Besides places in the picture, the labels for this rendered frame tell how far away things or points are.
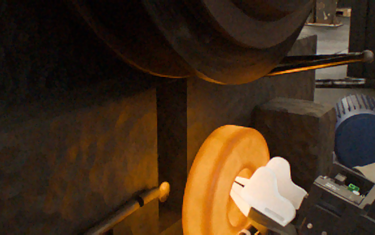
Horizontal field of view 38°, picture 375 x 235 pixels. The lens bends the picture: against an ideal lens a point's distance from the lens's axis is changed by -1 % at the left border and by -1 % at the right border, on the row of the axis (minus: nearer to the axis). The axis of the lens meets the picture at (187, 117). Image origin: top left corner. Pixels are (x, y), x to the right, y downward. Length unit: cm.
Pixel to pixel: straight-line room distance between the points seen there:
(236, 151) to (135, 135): 11
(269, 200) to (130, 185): 14
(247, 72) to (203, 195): 13
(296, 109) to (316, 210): 24
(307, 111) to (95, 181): 35
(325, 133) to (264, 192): 21
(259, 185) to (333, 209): 8
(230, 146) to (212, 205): 6
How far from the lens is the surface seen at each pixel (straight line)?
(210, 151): 58
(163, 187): 64
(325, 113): 77
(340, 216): 56
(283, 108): 77
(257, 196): 59
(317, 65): 62
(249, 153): 62
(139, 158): 57
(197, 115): 66
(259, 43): 51
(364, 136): 265
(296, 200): 62
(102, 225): 53
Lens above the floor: 99
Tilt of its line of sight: 16 degrees down
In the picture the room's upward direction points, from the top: straight up
